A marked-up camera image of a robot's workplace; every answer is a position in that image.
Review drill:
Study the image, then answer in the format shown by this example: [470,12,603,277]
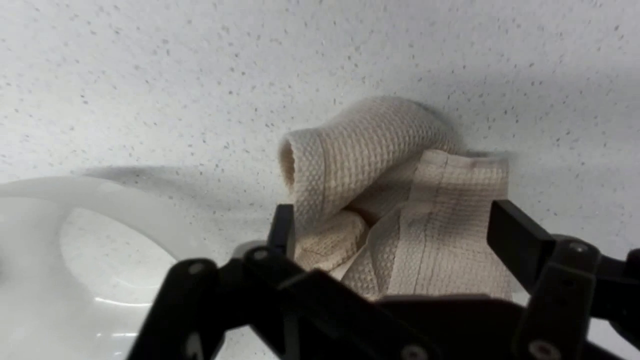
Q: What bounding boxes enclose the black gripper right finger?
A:
[485,199,640,360]

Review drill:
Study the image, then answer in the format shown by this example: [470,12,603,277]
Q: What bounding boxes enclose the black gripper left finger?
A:
[125,202,431,360]

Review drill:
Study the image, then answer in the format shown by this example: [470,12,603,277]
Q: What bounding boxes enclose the beige waffle towel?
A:
[276,95,520,305]

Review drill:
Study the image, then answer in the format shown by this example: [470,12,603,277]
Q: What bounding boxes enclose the white bowl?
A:
[0,174,251,360]

